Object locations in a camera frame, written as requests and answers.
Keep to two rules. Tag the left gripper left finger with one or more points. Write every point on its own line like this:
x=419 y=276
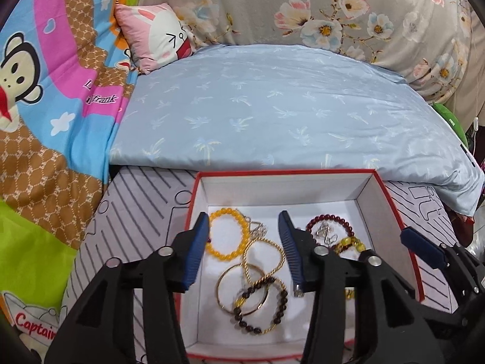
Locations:
x=100 y=326

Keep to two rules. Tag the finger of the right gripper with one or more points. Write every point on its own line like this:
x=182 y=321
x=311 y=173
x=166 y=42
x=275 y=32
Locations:
x=433 y=255

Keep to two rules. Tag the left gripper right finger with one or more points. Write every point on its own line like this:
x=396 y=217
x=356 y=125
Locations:
x=376 y=285

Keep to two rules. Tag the silver filigree earring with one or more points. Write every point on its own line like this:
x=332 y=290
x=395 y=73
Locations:
x=325 y=234
x=253 y=229

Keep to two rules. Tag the grey striped bed sheet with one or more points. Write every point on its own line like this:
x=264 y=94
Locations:
x=144 y=208

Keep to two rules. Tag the green plastic object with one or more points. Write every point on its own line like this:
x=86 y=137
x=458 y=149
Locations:
x=452 y=121

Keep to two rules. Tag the red cardboard box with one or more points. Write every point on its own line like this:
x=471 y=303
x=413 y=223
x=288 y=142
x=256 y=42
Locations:
x=283 y=297

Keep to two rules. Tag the grey floral quilt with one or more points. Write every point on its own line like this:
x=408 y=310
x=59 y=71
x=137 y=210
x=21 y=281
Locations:
x=426 y=41

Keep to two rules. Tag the light blue pillow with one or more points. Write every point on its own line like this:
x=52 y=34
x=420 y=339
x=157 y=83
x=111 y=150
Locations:
x=289 y=107

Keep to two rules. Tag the colourful monkey cartoon blanket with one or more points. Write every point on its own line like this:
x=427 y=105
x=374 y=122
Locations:
x=66 y=78

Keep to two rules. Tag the pink cartoon cushion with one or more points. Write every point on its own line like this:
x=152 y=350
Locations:
x=155 y=35

